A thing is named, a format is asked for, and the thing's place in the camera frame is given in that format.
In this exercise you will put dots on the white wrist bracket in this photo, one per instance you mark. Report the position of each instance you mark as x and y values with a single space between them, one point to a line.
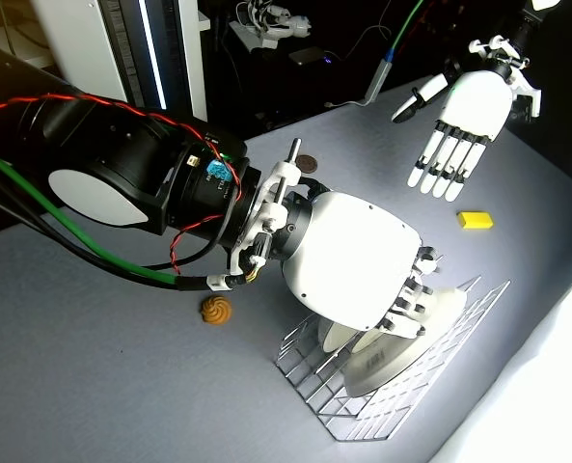
531 96
278 173

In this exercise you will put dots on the spare white robot hand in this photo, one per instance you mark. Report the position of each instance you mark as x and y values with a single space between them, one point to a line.
285 24

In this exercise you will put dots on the grey bar adapter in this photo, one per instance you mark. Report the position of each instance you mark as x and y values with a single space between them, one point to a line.
377 82

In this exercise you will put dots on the white cabinet with light strip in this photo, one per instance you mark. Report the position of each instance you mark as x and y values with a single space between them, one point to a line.
88 48

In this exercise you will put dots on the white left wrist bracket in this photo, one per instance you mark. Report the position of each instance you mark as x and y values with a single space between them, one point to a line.
531 96

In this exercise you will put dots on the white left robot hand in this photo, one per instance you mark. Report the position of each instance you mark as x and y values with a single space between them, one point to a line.
478 101

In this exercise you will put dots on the white side desk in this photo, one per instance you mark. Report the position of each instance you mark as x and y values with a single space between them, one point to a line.
6 53

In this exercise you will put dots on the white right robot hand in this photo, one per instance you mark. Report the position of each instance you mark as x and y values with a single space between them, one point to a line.
353 260

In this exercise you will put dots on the grey flat box device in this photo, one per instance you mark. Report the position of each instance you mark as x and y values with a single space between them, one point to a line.
309 55

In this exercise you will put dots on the orange swirl cookie toy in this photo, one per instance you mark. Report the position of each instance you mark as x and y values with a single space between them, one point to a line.
215 311

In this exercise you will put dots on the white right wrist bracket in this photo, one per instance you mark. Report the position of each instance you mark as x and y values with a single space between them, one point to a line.
278 173

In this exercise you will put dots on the brown round coaster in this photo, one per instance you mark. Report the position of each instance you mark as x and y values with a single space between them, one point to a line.
309 164

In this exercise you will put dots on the yellow rectangular block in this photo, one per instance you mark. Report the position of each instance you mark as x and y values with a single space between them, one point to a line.
476 220

